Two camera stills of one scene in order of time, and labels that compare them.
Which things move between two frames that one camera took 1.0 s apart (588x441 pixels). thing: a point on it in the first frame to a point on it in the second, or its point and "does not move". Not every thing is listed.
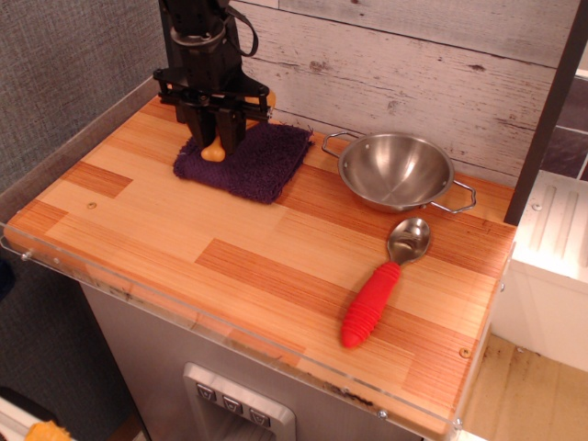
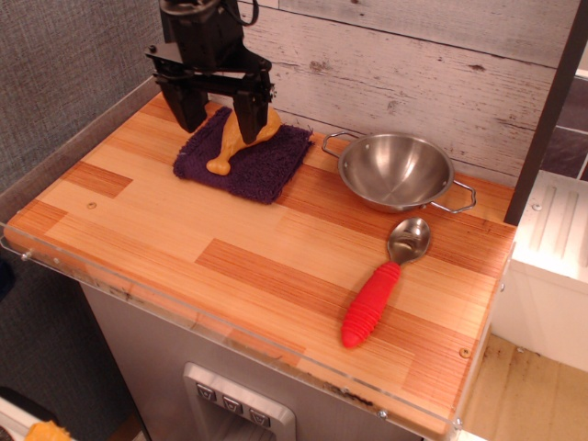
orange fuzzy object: x=47 y=431 does not move
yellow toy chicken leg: x=214 y=152 to x=234 y=140
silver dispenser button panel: x=223 y=411 does not move
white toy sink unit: x=543 y=302 does not move
